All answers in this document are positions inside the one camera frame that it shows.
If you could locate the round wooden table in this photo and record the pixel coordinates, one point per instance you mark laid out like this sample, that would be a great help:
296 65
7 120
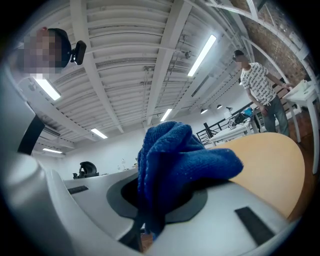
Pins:
270 160

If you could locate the small white table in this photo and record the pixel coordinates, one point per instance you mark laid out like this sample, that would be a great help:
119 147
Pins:
303 93

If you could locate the black equipment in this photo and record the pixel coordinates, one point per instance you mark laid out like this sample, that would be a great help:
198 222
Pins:
238 118

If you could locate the person's head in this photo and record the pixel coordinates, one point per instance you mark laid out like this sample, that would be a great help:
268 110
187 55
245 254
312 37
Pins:
45 50

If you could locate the blue box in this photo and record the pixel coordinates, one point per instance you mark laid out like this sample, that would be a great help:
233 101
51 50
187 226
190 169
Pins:
248 111

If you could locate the blue cloth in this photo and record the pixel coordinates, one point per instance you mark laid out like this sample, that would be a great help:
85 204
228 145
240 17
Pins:
180 162

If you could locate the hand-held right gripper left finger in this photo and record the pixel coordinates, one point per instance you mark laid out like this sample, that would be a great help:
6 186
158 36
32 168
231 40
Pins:
100 200

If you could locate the black pendant lamp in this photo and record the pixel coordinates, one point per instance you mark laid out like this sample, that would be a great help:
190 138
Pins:
219 107
203 111

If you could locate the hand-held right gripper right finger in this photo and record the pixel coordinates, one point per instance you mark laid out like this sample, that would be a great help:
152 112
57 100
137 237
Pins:
220 232

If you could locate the long ceiling light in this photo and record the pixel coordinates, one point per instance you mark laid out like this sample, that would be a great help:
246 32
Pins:
166 115
99 133
52 150
47 88
202 55

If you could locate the silver desk lamp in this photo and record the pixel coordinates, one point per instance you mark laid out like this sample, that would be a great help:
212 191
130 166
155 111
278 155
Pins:
122 162

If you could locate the black metal railing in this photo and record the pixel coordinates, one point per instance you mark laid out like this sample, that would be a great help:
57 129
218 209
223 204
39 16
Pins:
207 130

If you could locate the black head-worn camera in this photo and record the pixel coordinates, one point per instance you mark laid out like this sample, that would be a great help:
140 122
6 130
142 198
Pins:
79 52

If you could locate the black office chair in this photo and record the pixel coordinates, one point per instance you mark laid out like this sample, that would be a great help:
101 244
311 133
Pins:
87 167

